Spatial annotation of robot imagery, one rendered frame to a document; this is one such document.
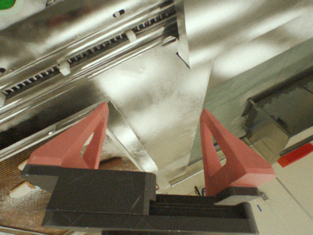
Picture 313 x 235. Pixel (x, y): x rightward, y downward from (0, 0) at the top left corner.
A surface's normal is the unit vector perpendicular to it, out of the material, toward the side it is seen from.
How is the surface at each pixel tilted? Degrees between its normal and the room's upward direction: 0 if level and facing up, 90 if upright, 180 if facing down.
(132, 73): 0
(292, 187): 90
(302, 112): 90
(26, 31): 0
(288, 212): 90
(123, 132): 10
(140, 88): 0
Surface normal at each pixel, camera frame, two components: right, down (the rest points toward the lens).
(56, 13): 0.37, 0.71
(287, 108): -0.25, -0.53
